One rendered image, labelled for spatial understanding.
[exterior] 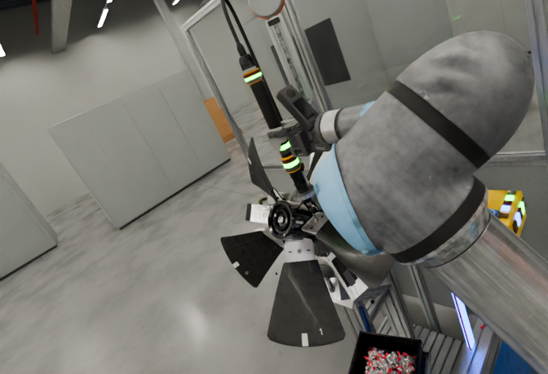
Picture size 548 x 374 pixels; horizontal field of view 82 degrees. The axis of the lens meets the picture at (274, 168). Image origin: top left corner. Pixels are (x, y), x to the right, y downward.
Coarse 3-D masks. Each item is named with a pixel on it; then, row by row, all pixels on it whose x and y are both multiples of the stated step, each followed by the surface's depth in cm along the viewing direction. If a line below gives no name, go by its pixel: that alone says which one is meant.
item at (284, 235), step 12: (276, 204) 98; (288, 204) 95; (312, 204) 102; (276, 216) 98; (288, 216) 94; (300, 216) 94; (312, 216) 100; (276, 228) 97; (288, 228) 93; (300, 228) 94; (312, 240) 99
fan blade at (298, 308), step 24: (288, 264) 95; (312, 264) 95; (288, 288) 93; (312, 288) 93; (288, 312) 92; (312, 312) 90; (336, 312) 89; (288, 336) 90; (312, 336) 88; (336, 336) 87
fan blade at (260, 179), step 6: (252, 138) 115; (252, 144) 115; (252, 150) 116; (252, 156) 117; (258, 156) 111; (252, 162) 119; (258, 162) 112; (252, 168) 122; (258, 168) 114; (252, 174) 125; (258, 174) 117; (264, 174) 109; (252, 180) 129; (258, 180) 122; (264, 180) 111; (258, 186) 126; (264, 186) 117; (270, 186) 107; (270, 192) 112
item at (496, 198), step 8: (488, 192) 92; (496, 192) 90; (504, 192) 89; (520, 192) 86; (488, 200) 89; (496, 200) 87; (512, 200) 85; (520, 200) 86; (488, 208) 86; (496, 208) 85; (512, 208) 83; (512, 216) 80; (520, 224) 85; (520, 232) 85
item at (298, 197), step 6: (300, 162) 91; (300, 168) 89; (306, 180) 90; (312, 186) 90; (294, 192) 91; (306, 192) 88; (312, 192) 87; (294, 198) 88; (300, 198) 87; (306, 198) 87
